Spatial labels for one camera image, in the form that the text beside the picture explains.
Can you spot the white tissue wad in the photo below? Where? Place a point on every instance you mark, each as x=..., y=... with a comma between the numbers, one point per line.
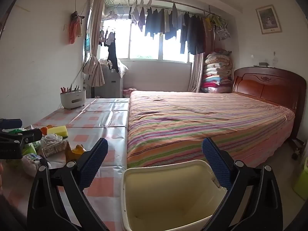
x=33, y=164

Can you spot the striped curtain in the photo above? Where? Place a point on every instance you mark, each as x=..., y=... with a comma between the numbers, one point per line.
x=95, y=53
x=196, y=72

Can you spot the white foam fruit net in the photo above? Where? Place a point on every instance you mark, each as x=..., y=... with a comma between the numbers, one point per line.
x=51, y=139

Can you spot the cream plastic waste bin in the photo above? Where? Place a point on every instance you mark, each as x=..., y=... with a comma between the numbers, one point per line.
x=168, y=197

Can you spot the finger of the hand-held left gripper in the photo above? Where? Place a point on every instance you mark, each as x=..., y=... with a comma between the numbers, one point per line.
x=31, y=135
x=10, y=123

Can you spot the bed with striped cover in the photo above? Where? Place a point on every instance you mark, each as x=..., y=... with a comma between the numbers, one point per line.
x=192, y=125

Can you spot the orange hanging cloth bag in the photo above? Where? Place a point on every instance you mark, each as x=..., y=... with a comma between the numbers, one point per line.
x=74, y=28

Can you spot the brown medicine bottle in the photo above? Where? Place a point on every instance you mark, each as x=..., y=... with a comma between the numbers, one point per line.
x=74, y=152

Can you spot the black hanging garment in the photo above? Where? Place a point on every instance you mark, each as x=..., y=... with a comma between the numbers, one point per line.
x=112, y=57

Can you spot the stack of folded blankets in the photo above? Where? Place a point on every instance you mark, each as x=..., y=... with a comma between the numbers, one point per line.
x=216, y=77

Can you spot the wooden bed headboard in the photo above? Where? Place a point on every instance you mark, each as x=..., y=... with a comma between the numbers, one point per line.
x=269, y=89

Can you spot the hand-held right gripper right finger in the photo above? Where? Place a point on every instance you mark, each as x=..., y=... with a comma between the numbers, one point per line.
x=215, y=163

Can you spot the green packet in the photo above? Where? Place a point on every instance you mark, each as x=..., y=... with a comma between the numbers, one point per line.
x=28, y=149

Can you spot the green plastic bin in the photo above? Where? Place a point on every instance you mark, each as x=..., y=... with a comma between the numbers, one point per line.
x=302, y=180

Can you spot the framed wall picture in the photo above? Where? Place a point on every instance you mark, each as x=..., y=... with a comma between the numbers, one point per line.
x=268, y=19

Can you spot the row of hanging clothes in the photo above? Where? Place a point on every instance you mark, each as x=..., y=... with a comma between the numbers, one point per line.
x=173, y=26

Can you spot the yellow sponge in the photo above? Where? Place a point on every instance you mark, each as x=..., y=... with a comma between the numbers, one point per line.
x=57, y=131

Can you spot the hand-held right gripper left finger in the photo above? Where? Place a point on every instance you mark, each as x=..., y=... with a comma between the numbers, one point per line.
x=95, y=163

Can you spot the grey air cooler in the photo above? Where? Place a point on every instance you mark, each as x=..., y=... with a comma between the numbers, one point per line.
x=110, y=84

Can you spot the white utensil holder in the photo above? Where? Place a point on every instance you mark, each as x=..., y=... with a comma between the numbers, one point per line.
x=73, y=98

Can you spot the hanging sock rack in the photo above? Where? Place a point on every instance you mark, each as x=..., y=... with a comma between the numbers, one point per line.
x=107, y=37

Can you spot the orange peel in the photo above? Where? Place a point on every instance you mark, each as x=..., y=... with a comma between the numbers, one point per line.
x=45, y=130

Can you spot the small grey box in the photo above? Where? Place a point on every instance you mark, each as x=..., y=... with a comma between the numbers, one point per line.
x=261, y=64

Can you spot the window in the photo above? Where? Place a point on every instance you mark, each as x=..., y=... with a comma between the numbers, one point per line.
x=144, y=48

